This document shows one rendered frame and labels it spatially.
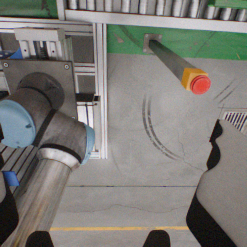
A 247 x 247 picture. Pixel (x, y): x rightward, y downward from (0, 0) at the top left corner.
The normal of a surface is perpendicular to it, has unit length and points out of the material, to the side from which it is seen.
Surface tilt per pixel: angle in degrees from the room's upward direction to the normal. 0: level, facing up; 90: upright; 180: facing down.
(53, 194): 71
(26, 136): 7
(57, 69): 0
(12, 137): 7
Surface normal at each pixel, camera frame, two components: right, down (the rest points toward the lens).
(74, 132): 0.51, -0.49
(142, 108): 0.03, 0.53
